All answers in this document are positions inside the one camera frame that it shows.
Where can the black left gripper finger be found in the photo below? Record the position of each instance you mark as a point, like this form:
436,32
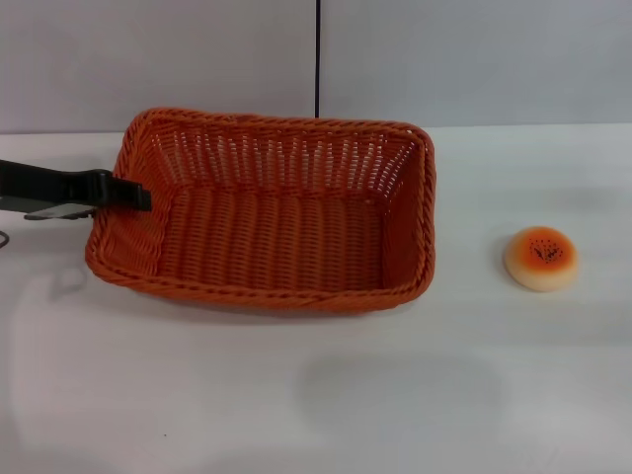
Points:
54,212
84,185

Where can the orange woven plastic basket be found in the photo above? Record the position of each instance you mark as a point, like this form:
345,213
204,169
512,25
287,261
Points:
276,237

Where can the round sesame bread bun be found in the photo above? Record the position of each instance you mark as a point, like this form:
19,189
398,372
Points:
540,261

